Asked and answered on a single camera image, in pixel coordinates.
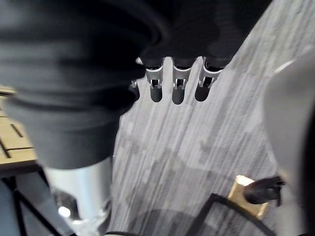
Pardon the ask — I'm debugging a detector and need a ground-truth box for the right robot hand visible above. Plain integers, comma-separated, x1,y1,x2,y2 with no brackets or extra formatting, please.
0,0,271,236

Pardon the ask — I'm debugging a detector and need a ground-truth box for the translucent grey plastic basket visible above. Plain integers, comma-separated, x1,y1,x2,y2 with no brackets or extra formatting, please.
190,193,276,236

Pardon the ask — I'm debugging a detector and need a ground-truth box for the wooden crate with loofahs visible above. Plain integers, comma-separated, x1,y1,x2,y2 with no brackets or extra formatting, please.
0,83,44,177

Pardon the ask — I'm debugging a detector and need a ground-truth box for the tan wooden block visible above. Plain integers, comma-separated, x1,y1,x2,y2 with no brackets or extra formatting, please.
227,175,268,220

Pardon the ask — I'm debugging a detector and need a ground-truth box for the dark robot foot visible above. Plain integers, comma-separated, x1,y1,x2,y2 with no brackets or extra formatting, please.
245,176,286,206

